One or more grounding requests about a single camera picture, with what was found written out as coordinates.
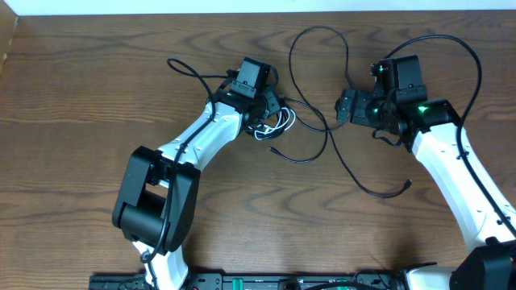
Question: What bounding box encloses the white cable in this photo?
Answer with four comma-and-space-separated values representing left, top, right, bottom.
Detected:
252, 106, 297, 141

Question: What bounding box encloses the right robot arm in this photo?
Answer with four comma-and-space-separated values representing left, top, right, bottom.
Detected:
335, 55, 515, 289

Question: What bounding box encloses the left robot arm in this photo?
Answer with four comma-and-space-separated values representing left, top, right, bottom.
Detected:
112, 57, 281, 289

